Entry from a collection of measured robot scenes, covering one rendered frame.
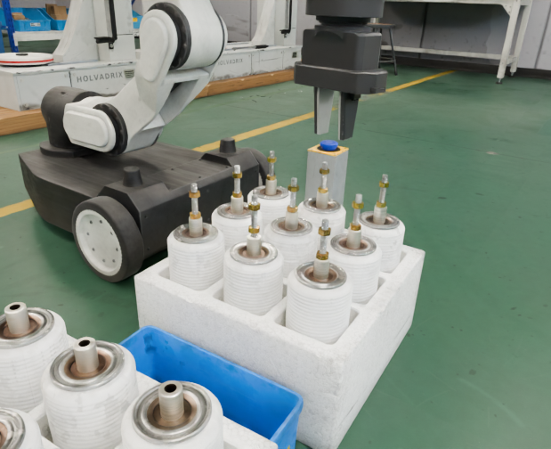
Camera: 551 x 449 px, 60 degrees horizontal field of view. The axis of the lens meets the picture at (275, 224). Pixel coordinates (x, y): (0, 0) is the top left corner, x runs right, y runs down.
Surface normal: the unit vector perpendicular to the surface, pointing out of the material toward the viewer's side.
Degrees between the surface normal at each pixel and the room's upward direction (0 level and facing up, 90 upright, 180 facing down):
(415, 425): 0
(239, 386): 88
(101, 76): 90
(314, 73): 90
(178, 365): 88
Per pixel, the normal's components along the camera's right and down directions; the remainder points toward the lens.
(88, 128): -0.56, 0.33
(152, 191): 0.61, -0.45
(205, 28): 0.81, 0.05
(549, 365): 0.04, -0.91
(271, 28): 0.83, 0.26
